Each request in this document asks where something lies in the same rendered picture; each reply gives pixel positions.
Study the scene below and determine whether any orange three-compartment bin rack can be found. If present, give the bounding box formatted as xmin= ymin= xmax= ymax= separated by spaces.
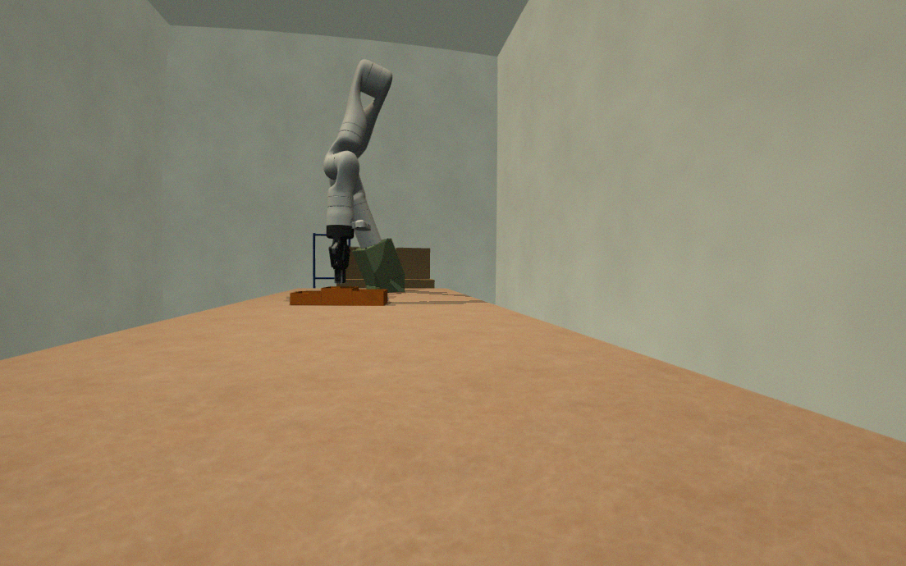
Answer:
xmin=290 ymin=286 xmax=387 ymax=306

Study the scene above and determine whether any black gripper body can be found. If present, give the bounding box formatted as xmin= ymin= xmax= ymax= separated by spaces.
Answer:
xmin=327 ymin=225 xmax=354 ymax=258

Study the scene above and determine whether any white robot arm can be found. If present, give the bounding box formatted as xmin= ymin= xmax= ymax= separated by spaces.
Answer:
xmin=323 ymin=59 xmax=392 ymax=249

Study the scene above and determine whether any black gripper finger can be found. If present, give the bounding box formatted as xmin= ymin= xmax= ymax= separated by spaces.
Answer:
xmin=342 ymin=245 xmax=350 ymax=283
xmin=329 ymin=242 xmax=346 ymax=284

